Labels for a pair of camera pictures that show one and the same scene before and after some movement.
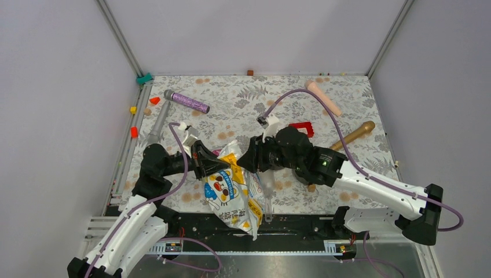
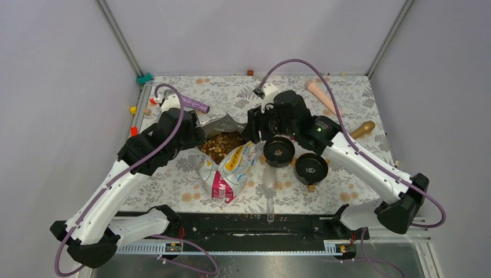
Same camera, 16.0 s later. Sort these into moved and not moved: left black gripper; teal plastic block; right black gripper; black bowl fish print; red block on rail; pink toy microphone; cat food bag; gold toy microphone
Moved: left black gripper; cat food bag; right black gripper
Not moved: pink toy microphone; black bowl fish print; teal plastic block; gold toy microphone; red block on rail
